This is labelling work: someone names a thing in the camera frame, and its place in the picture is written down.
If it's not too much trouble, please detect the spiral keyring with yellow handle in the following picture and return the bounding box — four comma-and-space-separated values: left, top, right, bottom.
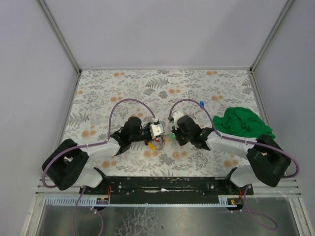
148, 134, 172, 150

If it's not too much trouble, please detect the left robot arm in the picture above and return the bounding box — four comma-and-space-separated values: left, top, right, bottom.
42, 117, 164, 191

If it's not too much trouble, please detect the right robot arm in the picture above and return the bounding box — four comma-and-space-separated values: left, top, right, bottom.
168, 112, 291, 187

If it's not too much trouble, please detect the floral table mat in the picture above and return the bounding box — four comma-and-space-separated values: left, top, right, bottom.
63, 70, 258, 177

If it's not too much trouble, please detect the green cloth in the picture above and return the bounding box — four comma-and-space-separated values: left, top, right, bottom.
213, 107, 276, 139

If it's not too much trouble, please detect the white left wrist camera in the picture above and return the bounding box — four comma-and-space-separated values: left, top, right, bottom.
149, 118, 164, 139

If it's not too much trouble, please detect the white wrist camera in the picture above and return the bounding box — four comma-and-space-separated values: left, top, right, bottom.
168, 111, 184, 125
149, 118, 164, 139

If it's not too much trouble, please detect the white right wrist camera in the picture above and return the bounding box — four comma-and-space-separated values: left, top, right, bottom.
168, 111, 184, 125

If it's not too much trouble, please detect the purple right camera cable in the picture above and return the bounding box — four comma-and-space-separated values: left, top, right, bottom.
168, 99, 301, 179

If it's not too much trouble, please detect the purple camera cable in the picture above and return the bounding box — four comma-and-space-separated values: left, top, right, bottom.
42, 98, 158, 189
168, 99, 301, 179

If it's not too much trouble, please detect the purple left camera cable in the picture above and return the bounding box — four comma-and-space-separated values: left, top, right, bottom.
42, 98, 158, 189

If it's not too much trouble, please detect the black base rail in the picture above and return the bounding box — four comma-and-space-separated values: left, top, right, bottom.
79, 176, 253, 199

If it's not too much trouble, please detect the white cable duct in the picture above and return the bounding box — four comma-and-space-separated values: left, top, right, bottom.
45, 193, 238, 209

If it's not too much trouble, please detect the purple floor cable right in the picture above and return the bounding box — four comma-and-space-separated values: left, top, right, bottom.
231, 184, 279, 231

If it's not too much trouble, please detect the purple floor cable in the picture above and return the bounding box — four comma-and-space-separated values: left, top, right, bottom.
71, 184, 105, 236
231, 184, 279, 231

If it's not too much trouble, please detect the purple floor cable left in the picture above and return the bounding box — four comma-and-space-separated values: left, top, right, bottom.
71, 184, 105, 236

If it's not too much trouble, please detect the left aluminium frame post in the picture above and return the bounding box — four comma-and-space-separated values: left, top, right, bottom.
36, 0, 82, 74

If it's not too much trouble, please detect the aluminium frame post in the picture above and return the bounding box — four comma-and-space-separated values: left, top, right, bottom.
36, 0, 82, 74
249, 0, 295, 74

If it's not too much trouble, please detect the right aluminium frame post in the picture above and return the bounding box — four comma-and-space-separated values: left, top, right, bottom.
249, 0, 295, 74

